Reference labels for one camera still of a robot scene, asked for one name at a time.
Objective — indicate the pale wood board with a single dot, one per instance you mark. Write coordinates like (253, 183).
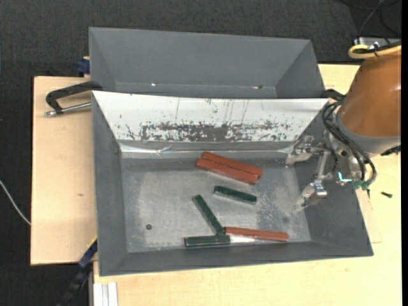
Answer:
(60, 171)

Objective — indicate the red-brown flat block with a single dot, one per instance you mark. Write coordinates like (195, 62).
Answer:
(223, 171)
(256, 234)
(236, 164)

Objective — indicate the dark green flat block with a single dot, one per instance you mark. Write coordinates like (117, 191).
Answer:
(235, 195)
(208, 214)
(207, 240)

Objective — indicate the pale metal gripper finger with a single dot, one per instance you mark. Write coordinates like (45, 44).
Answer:
(314, 192)
(301, 150)

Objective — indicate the small black screw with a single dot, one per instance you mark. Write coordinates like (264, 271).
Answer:
(386, 195)

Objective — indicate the grey metal bin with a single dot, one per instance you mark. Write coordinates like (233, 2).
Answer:
(178, 202)

